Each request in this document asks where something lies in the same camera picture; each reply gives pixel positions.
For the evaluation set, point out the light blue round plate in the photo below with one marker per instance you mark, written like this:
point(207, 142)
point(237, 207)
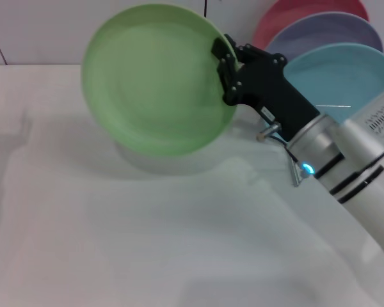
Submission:
point(332, 73)

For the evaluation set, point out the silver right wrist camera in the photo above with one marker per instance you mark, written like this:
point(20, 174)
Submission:
point(371, 134)

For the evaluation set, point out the green round plate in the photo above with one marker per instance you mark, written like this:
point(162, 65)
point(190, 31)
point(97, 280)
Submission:
point(153, 83)

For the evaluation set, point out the purple round plate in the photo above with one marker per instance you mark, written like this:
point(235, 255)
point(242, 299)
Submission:
point(323, 28)

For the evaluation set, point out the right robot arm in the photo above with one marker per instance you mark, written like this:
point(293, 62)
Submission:
point(364, 204)

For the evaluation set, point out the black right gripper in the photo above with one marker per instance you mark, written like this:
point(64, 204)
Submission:
point(268, 86)

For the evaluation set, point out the red round plate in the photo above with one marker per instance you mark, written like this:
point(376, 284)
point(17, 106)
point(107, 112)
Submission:
point(275, 16)

